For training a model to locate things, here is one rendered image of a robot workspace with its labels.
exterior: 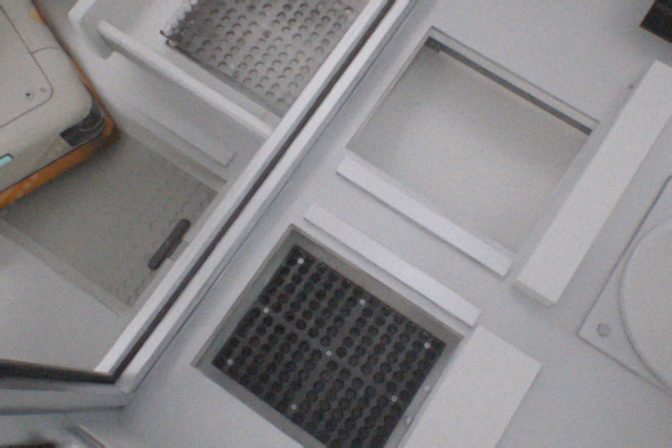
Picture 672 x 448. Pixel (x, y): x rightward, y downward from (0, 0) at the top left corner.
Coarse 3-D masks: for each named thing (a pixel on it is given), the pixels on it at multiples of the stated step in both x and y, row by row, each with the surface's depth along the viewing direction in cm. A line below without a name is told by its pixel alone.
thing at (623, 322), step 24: (648, 216) 82; (648, 240) 80; (624, 264) 81; (648, 264) 77; (624, 288) 79; (648, 288) 75; (600, 312) 79; (624, 312) 78; (648, 312) 75; (600, 336) 79; (624, 336) 79; (648, 336) 76; (624, 360) 78; (648, 360) 76
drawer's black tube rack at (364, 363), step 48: (288, 288) 89; (336, 288) 86; (240, 336) 88; (288, 336) 88; (336, 336) 85; (384, 336) 88; (432, 336) 85; (240, 384) 83; (288, 384) 83; (336, 384) 87; (384, 384) 83; (336, 432) 82; (384, 432) 85
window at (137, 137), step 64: (0, 0) 31; (64, 0) 35; (128, 0) 39; (192, 0) 45; (256, 0) 53; (320, 0) 65; (384, 0) 83; (0, 64) 33; (64, 64) 38; (128, 64) 43; (192, 64) 50; (256, 64) 60; (320, 64) 75; (0, 128) 36; (64, 128) 41; (128, 128) 47; (192, 128) 56; (256, 128) 69; (0, 192) 39; (64, 192) 45; (128, 192) 53; (192, 192) 64; (0, 256) 43; (64, 256) 50; (128, 256) 59; (192, 256) 74; (0, 320) 47; (64, 320) 56; (128, 320) 68
